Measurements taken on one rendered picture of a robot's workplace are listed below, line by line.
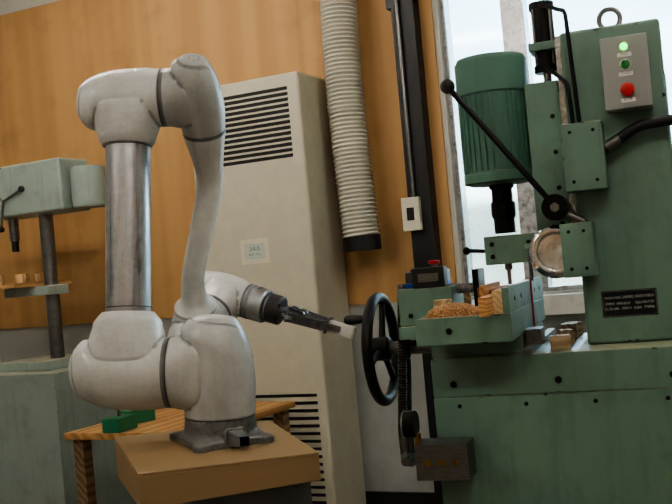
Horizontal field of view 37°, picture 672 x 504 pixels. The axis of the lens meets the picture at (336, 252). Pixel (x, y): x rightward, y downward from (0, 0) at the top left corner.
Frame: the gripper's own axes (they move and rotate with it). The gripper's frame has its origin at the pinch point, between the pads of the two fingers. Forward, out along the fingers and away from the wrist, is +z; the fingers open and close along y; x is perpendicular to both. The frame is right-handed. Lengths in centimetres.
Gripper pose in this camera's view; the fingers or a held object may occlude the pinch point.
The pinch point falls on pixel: (341, 329)
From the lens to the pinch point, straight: 248.4
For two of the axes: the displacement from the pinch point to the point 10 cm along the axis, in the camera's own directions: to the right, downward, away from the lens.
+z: 9.2, 2.6, -3.0
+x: -2.4, 9.7, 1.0
